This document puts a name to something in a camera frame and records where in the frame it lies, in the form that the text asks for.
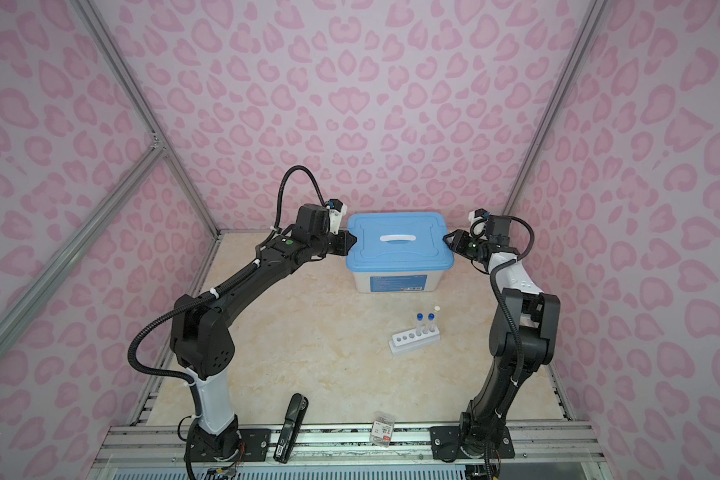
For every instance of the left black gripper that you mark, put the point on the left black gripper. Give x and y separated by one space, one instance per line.
344 237

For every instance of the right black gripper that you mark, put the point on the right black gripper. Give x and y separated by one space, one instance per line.
459 245

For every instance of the blue plastic bin lid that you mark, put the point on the blue plastic bin lid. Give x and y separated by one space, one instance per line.
398 242

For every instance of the white plastic storage bin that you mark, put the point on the white plastic storage bin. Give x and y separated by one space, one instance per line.
397 282

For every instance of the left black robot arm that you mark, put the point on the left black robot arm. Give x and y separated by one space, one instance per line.
200 336

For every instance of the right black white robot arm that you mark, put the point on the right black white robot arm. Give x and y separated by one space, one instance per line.
522 336

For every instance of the white test tube rack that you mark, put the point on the white test tube rack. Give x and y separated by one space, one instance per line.
407 341

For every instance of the black stapler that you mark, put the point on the black stapler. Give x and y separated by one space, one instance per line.
291 427

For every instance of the clear box red label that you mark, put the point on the clear box red label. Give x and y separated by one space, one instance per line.
382 429

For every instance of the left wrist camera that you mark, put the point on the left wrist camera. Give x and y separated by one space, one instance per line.
336 211

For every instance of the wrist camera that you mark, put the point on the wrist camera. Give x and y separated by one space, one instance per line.
336 211
477 219

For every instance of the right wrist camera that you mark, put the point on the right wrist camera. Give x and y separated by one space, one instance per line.
477 219

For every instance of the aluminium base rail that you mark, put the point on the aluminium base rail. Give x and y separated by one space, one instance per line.
556 444

